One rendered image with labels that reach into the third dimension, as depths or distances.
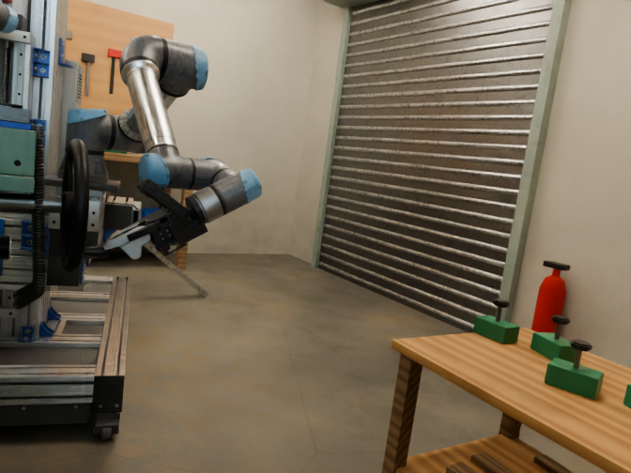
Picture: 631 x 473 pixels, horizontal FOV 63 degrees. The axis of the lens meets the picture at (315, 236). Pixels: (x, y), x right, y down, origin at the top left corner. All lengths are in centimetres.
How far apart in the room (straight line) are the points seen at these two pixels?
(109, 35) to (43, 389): 331
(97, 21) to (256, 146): 168
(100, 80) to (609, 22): 352
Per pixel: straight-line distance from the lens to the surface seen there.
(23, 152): 117
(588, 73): 333
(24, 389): 184
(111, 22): 467
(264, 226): 520
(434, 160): 385
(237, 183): 119
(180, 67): 150
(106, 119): 182
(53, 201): 122
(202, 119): 484
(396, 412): 150
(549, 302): 311
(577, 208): 321
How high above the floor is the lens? 97
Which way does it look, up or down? 8 degrees down
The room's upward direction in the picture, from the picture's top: 8 degrees clockwise
